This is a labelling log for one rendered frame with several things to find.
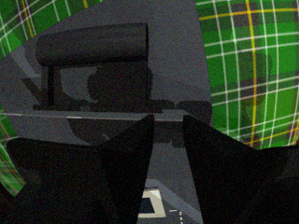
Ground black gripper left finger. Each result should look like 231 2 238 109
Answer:
7 115 153 224

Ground beige square tile with black centre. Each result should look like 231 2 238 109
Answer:
138 188 167 217

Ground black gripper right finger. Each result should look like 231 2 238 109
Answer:
182 116 299 224

